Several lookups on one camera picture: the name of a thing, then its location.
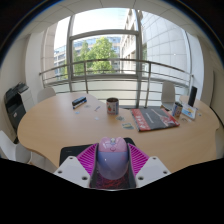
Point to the red and grey magazine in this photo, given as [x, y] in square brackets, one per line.
[154, 118]

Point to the black upright speaker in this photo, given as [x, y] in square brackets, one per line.
[192, 96]

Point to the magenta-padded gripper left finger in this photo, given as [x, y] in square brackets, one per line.
[75, 168]

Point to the white chair wooden legs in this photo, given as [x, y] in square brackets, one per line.
[10, 148]

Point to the black stapler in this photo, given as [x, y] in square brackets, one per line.
[79, 102]

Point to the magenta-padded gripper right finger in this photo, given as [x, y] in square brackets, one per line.
[150, 168]

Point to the light blue booklet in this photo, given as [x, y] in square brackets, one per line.
[189, 111]

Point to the metal balcony railing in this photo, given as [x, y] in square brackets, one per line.
[110, 60]

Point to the pink and lilac computer mouse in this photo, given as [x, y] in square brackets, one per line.
[112, 156]

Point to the black office printer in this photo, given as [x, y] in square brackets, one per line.
[13, 103]

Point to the black mouse pad red swirl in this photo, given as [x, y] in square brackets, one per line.
[71, 151]

